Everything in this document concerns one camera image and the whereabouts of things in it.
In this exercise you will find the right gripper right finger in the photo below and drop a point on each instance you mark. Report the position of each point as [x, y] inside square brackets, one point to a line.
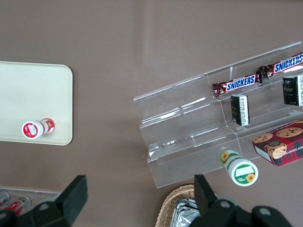
[204, 198]

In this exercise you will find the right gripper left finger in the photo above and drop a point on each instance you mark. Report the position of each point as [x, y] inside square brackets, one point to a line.
[71, 198]

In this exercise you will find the aluminium foil tray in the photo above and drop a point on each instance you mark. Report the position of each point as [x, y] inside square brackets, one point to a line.
[184, 212]

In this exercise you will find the oval light wicker basket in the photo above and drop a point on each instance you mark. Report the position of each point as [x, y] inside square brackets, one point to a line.
[165, 208]

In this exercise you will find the beige plastic serving tray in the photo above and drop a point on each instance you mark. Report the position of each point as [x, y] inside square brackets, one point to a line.
[35, 94]

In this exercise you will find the clear acrylic bottle rack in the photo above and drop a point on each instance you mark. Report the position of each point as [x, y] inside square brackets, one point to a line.
[42, 192]

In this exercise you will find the green sunflower yogurt cup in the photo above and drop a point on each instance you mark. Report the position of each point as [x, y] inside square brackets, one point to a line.
[243, 173]

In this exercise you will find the clear acrylic stepped display stand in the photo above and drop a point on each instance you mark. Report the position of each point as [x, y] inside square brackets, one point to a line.
[177, 132]

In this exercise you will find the red lidded yogurt cup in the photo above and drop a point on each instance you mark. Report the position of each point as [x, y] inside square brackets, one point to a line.
[30, 129]

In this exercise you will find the red tartan cookie box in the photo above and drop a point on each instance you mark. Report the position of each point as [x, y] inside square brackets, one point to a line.
[281, 144]

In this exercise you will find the small black snack box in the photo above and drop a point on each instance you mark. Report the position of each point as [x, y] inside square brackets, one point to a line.
[292, 91]
[239, 110]

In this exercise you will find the Snickers chocolate bar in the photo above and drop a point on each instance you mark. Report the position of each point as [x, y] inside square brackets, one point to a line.
[286, 65]
[239, 83]

